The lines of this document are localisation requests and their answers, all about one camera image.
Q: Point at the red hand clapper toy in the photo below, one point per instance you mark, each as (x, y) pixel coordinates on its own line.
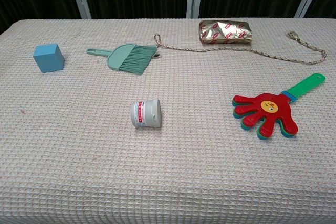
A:
(278, 113)

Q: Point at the green hand brush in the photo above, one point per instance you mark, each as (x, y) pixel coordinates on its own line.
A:
(122, 57)

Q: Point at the white plastic jar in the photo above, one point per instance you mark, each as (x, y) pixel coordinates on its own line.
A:
(148, 113)

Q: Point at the beige waffle table cloth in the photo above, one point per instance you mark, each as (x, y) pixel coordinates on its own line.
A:
(168, 161)

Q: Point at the gold foil snack packet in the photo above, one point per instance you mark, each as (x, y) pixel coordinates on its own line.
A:
(225, 32)

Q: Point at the blue cube block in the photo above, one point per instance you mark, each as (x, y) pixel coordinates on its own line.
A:
(48, 60)

